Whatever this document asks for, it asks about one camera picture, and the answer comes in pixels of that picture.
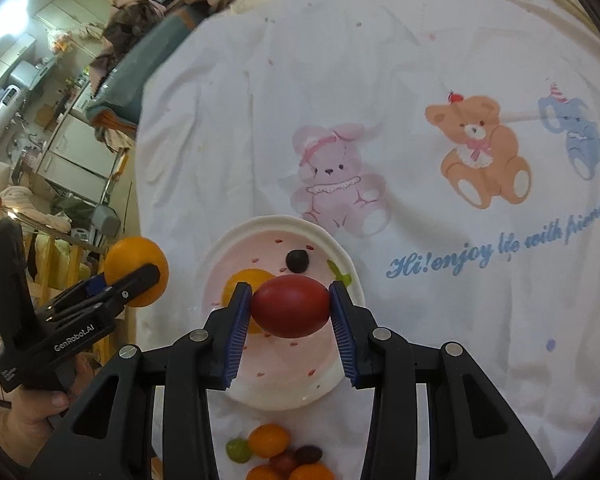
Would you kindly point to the large orange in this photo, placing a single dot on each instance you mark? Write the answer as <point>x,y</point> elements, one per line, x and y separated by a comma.
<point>130,255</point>
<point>252,280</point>

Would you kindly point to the white water heater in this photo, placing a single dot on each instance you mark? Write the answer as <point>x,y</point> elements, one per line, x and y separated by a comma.
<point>2,107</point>

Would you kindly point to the white low cabinet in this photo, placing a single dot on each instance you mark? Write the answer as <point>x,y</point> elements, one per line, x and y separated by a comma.
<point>75,145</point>

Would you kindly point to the large red tomato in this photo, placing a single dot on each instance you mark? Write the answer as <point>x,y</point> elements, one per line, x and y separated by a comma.
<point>290,307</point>

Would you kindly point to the small red tomato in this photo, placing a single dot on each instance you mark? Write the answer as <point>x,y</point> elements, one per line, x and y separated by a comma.
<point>307,454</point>
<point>282,464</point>

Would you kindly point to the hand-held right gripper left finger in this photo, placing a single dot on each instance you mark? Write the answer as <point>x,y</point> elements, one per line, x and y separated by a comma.
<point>235,335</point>

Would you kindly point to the small orange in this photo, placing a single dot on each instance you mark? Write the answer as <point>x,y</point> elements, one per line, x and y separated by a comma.
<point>310,472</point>
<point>269,440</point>
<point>262,473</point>

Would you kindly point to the dark purple grape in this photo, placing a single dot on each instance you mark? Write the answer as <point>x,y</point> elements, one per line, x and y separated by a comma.
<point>297,260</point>

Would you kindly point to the white plate with pink centre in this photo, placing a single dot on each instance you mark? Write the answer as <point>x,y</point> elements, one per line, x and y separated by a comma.
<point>285,365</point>

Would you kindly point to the person's left hand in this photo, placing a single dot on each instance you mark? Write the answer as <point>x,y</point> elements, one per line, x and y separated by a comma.
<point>35,420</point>

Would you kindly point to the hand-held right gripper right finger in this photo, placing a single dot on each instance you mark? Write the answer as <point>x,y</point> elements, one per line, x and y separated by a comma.
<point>342,335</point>

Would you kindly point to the wooden rack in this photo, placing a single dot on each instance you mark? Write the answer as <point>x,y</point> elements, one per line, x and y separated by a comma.
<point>41,272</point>

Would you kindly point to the green grape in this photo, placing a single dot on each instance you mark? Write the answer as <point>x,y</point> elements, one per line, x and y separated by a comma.
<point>237,450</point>

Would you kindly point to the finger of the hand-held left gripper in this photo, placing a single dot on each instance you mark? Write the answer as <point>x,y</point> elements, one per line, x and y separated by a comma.
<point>130,287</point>
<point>97,286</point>

